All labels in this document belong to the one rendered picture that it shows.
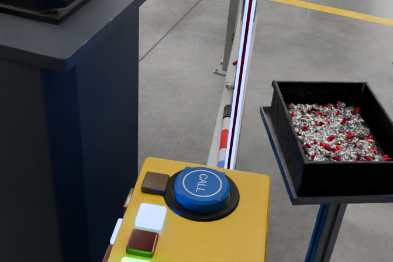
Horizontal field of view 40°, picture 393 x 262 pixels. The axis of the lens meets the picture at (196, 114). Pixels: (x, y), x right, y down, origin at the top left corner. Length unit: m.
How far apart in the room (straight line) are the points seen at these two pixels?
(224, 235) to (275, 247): 1.46
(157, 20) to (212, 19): 0.32
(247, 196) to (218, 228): 0.04
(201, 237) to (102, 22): 0.48
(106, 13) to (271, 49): 2.17
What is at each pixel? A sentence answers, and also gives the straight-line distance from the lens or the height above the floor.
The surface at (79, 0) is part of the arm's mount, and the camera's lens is 0.83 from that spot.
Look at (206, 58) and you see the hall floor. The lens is 2.78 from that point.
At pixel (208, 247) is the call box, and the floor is 1.07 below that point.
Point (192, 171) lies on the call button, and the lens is 0.40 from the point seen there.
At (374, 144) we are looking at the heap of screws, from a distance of 0.88.
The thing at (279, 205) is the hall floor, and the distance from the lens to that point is 1.97.
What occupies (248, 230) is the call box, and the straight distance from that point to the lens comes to 0.38.
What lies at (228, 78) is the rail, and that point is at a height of 0.86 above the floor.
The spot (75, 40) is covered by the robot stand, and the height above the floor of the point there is 1.00.
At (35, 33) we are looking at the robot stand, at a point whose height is 1.00.
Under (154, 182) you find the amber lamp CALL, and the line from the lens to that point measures 0.39.
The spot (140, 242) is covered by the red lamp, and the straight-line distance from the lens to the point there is 0.35.
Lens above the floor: 1.34
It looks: 35 degrees down
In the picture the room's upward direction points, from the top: 5 degrees clockwise
